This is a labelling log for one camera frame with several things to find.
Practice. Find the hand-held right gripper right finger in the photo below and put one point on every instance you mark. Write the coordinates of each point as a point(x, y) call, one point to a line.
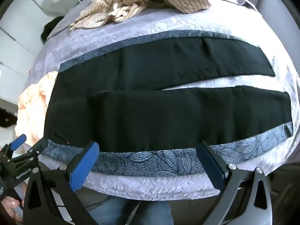
point(211, 166)

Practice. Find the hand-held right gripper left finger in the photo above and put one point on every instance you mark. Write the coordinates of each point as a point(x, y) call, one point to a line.
point(84, 167)

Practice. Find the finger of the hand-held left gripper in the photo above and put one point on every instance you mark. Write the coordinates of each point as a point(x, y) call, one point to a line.
point(36, 148)
point(18, 142)

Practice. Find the black pants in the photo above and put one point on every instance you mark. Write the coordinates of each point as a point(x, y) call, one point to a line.
point(164, 112)

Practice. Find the person's left hand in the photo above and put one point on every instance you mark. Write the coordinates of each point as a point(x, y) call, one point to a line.
point(9, 207)

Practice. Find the peach cloth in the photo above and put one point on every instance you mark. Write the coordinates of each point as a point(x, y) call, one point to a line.
point(32, 103)

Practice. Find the blue leaf-print mat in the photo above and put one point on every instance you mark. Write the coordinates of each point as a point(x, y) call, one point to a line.
point(154, 163)

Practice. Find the person's jeans-clad legs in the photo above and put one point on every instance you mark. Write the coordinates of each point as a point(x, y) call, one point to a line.
point(131, 212)

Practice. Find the white wardrobe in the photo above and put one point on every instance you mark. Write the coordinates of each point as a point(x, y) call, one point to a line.
point(16, 39)

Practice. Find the black bag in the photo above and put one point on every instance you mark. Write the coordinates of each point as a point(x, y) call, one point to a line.
point(50, 29)

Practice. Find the white round fan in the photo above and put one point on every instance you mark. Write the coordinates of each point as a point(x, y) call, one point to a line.
point(55, 1)

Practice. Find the lavender bed sheet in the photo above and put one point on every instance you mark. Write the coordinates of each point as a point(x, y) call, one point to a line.
point(152, 25)

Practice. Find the beige striped cloth pile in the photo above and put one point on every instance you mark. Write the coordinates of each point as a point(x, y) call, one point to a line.
point(131, 2)

